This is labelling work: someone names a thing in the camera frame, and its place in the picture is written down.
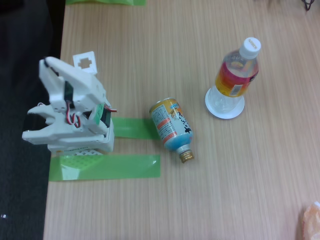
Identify small white round plate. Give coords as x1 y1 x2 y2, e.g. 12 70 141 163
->
204 87 246 120

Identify orange plastic bag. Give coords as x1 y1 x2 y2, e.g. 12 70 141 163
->
299 201 320 240

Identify long green tape strip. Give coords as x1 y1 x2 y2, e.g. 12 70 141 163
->
48 154 161 182

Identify yellow blue aluminium bottle can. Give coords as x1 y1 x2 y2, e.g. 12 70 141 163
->
149 97 195 165

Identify clear plastic bottle orange label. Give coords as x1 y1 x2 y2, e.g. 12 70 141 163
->
206 36 262 115

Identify black cable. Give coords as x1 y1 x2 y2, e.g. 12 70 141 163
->
301 0 316 12

